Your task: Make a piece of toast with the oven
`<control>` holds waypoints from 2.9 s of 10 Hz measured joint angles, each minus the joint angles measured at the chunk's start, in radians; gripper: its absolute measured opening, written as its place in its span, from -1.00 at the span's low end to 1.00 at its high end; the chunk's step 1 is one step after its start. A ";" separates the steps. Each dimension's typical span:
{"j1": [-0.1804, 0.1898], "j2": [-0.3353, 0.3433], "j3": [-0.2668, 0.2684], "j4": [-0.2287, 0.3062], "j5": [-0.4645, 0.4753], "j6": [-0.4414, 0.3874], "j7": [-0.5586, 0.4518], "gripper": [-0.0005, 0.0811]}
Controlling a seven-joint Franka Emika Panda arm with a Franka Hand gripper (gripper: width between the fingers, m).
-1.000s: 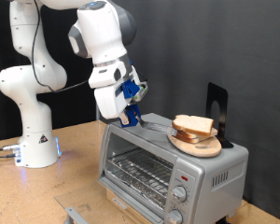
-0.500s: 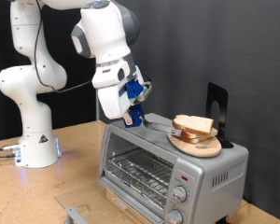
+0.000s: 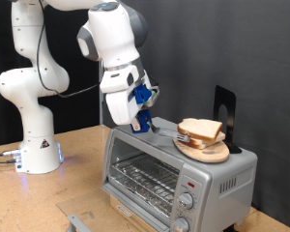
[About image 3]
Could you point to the round wooden board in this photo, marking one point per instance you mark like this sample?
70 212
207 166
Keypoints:
209 154

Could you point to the black metal bookend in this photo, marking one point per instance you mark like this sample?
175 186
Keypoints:
230 100

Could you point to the vertical metal pole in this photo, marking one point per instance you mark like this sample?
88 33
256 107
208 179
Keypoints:
101 112

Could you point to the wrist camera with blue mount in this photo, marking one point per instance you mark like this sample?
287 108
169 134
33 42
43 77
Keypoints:
141 94

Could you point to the red oven indicator light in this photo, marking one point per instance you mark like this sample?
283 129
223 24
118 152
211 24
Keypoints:
191 184

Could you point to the silver toaster oven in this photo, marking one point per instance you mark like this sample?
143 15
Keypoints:
235 167

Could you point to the white bread slice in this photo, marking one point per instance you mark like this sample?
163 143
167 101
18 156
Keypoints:
196 145
201 127

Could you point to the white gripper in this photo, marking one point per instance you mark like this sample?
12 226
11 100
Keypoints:
121 108

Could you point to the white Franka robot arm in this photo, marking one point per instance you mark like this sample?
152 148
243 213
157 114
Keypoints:
32 83

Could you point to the silver oven knob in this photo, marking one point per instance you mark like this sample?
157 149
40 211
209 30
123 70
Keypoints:
181 224
185 200

